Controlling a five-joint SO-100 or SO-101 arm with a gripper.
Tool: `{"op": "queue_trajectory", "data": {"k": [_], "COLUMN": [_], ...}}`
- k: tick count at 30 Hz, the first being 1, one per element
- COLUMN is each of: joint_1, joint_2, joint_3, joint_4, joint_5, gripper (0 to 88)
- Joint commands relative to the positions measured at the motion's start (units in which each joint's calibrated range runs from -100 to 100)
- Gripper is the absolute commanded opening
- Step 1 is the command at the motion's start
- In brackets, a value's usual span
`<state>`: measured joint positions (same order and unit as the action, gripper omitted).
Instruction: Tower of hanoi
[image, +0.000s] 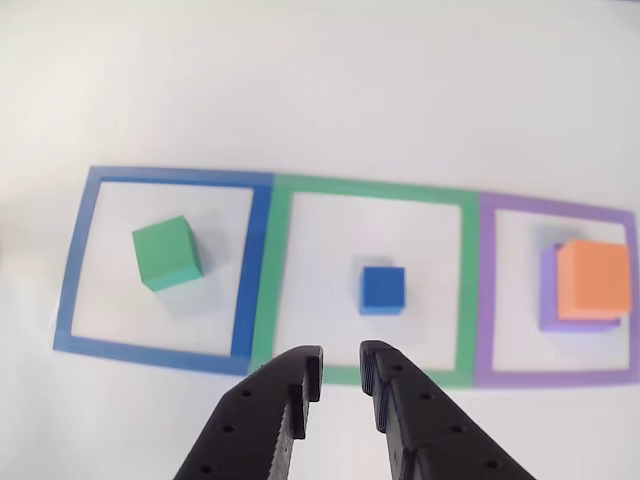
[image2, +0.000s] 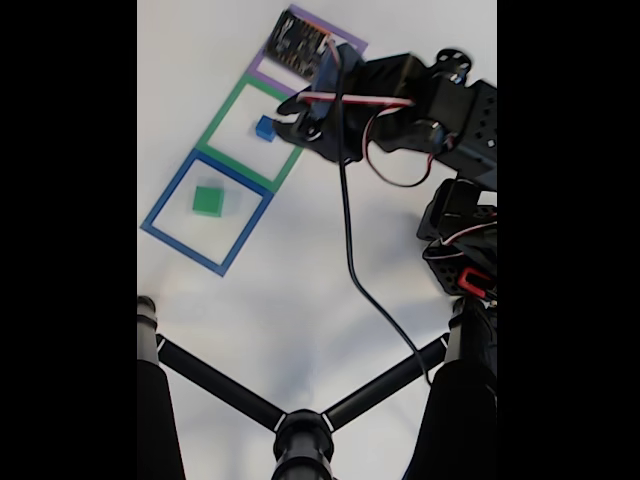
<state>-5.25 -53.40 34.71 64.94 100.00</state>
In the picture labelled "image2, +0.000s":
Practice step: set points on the small blue cube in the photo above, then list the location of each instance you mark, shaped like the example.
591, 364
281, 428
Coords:
265, 129

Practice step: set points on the green cube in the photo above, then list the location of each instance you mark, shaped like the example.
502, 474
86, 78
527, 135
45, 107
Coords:
207, 200

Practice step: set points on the red clamp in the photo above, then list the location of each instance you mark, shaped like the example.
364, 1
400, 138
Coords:
472, 280

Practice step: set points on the black tripod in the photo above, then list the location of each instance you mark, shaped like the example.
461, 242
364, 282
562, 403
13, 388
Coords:
302, 445

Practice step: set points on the purple square frame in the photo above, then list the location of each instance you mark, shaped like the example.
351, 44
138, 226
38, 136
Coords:
262, 70

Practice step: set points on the circuit board camera, blue mount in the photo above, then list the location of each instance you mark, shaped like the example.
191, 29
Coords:
300, 45

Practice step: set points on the green square frame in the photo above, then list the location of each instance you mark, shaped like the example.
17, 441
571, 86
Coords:
240, 167

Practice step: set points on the blue square frame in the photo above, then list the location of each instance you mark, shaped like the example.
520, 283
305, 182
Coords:
185, 247

